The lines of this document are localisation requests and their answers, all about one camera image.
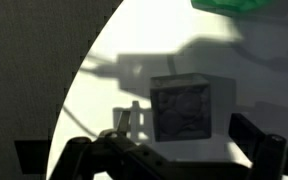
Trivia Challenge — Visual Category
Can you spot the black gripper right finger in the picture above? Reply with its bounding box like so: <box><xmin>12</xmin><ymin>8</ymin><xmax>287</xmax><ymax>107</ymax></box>
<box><xmin>228</xmin><ymin>113</ymin><xmax>288</xmax><ymax>180</ymax></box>

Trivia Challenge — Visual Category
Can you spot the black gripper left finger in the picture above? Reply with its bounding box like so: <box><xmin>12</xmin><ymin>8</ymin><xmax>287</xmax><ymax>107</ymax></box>
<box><xmin>48</xmin><ymin>109</ymin><xmax>172</xmax><ymax>180</ymax></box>

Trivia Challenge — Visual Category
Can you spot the grey block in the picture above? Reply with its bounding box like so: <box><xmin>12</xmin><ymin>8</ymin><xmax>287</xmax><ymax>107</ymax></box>
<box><xmin>149</xmin><ymin>72</ymin><xmax>237</xmax><ymax>143</ymax></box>

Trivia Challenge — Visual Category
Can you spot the green block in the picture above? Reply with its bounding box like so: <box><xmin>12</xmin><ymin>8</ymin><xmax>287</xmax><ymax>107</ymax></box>
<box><xmin>191</xmin><ymin>0</ymin><xmax>288</xmax><ymax>17</ymax></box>

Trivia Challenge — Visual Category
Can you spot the white round table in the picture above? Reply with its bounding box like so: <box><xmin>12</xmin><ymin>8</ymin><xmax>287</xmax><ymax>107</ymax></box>
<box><xmin>46</xmin><ymin>0</ymin><xmax>288</xmax><ymax>180</ymax></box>

